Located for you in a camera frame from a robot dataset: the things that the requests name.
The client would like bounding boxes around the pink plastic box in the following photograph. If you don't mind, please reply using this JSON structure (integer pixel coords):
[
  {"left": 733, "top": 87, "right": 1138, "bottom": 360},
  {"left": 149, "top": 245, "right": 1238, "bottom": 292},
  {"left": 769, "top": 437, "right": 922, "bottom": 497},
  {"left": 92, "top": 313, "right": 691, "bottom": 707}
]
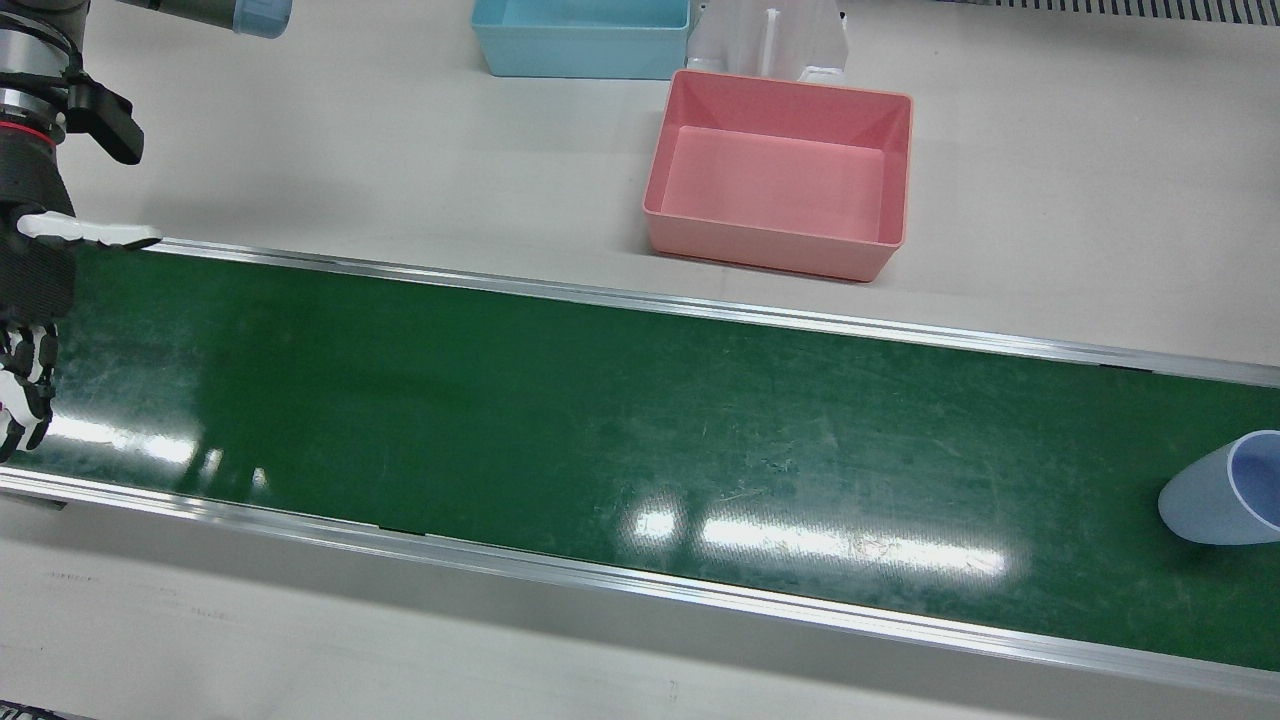
[{"left": 642, "top": 68, "right": 915, "bottom": 284}]

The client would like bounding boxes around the pale blue plastic cup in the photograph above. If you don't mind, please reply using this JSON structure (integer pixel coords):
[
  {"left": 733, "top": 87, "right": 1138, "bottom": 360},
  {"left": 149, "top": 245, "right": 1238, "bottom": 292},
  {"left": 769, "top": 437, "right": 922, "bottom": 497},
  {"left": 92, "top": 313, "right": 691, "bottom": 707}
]
[{"left": 1158, "top": 430, "right": 1280, "bottom": 546}]

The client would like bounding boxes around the white robot column base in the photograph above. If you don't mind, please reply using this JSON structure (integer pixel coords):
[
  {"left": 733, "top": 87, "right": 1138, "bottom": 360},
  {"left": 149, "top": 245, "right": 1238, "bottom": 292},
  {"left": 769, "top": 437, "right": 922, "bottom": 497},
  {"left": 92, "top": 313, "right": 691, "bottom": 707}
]
[{"left": 688, "top": 0, "right": 851, "bottom": 86}]

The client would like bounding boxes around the light blue plastic box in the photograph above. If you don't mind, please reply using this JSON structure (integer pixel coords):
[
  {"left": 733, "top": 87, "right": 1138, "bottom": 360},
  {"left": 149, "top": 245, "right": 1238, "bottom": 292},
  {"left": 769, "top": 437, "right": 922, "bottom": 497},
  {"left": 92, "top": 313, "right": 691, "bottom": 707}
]
[{"left": 470, "top": 0, "right": 693, "bottom": 81}]

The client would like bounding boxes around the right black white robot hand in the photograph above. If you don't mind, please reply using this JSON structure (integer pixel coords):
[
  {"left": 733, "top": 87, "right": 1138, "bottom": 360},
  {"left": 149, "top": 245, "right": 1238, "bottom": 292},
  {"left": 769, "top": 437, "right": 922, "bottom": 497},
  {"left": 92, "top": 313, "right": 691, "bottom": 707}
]
[{"left": 0, "top": 125, "right": 163, "bottom": 463}]

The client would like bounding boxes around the green conveyor belt aluminium frame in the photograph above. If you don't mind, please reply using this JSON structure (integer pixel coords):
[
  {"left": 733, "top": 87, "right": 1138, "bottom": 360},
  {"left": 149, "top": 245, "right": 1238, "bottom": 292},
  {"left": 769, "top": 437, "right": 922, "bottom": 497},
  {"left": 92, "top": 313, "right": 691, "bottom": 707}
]
[{"left": 0, "top": 232, "right": 1280, "bottom": 701}]

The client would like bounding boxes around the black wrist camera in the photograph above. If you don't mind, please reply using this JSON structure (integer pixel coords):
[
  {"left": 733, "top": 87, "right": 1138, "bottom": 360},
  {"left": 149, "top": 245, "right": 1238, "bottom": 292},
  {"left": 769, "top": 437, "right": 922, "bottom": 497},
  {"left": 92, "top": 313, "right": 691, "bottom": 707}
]
[{"left": 62, "top": 72, "right": 146, "bottom": 166}]

